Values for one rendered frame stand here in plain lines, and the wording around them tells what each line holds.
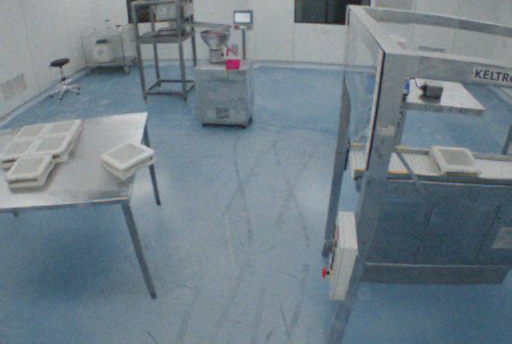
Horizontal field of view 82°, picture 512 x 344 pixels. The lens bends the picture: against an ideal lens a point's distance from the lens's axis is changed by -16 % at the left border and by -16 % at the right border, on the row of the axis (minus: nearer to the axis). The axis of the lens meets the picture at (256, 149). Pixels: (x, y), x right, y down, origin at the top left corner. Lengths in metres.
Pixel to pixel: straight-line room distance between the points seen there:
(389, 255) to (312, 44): 5.05
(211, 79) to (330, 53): 3.22
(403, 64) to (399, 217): 1.36
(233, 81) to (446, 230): 2.82
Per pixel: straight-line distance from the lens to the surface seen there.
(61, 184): 2.12
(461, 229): 2.33
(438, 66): 0.93
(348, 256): 1.08
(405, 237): 2.26
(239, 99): 4.13
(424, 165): 2.08
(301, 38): 6.74
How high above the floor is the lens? 1.92
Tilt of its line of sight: 30 degrees down
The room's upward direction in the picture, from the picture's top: 1 degrees counter-clockwise
